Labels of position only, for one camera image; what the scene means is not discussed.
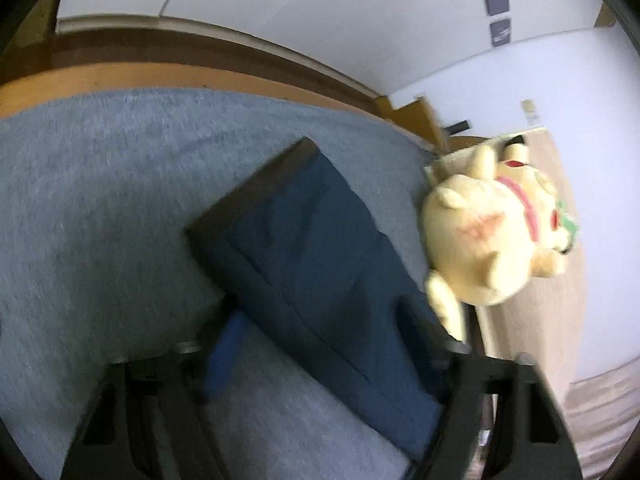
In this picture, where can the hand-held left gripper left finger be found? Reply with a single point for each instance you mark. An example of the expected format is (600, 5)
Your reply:
(222, 360)

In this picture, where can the yellow plush toy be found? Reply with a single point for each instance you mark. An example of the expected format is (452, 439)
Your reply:
(480, 240)

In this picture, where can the wall light switch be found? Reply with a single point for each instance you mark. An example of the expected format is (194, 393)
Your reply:
(529, 111)

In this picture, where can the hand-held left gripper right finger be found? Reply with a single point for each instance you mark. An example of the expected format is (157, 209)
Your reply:
(420, 342)

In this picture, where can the green plush leaf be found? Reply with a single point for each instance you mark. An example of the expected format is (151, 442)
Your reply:
(569, 220)

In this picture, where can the wooden bedside cabinet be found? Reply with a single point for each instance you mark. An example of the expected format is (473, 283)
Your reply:
(415, 120)

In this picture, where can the white wardrobe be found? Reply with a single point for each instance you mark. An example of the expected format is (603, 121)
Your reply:
(325, 10)

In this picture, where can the grey bed sheet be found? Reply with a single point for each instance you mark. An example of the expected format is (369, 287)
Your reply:
(110, 210)

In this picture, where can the navy blue padded jacket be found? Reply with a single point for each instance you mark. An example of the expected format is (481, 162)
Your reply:
(310, 240)

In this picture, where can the wooden bed frame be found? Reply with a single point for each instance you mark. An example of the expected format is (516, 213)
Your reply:
(150, 72)

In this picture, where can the purple flower print panel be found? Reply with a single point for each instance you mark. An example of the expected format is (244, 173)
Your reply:
(501, 32)

